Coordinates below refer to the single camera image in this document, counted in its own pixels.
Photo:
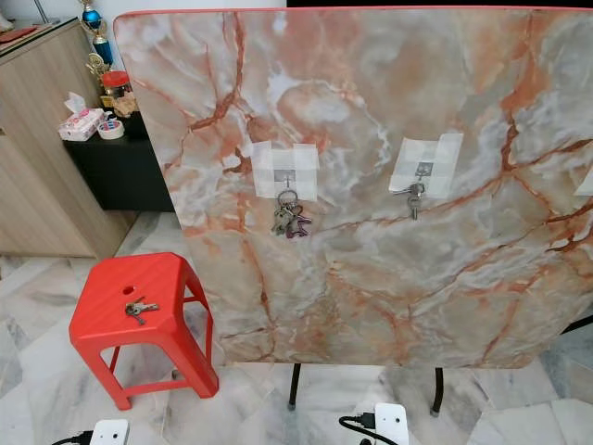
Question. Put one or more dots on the red plastic stool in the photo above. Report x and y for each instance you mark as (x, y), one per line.
(120, 329)

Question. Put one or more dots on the light wooden cabinet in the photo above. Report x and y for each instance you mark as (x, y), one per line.
(28, 167)

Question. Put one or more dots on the pink white tissue box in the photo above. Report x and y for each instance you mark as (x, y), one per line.
(81, 122)

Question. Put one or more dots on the key bunch with purple tag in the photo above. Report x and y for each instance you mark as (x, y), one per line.
(287, 220)

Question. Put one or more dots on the small key set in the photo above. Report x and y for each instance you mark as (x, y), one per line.
(139, 308)

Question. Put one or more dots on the red flat item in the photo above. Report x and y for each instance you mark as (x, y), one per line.
(18, 34)

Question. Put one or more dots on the white tape patch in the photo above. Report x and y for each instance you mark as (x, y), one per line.
(267, 173)
(445, 155)

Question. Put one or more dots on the blue and gold trophy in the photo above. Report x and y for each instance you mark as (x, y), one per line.
(99, 32)

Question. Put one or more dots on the white tape roll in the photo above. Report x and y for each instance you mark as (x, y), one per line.
(111, 129)

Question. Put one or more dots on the black flat panel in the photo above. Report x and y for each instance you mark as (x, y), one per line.
(426, 3)

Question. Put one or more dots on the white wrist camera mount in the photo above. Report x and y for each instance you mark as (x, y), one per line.
(392, 425)
(111, 433)

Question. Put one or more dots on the marble pattern folding table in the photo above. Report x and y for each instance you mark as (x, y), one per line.
(380, 278)

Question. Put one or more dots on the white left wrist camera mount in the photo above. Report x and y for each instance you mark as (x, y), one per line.
(111, 433)

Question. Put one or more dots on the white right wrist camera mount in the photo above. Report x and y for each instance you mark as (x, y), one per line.
(392, 425)

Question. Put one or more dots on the black table leg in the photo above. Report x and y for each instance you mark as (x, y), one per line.
(296, 387)
(438, 391)

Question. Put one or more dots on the metal wall hook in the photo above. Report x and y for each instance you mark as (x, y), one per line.
(424, 169)
(285, 178)

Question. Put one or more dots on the glass jar with red lid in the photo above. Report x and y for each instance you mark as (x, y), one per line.
(117, 85)

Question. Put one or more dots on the black low cabinet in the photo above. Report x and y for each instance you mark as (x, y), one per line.
(111, 171)

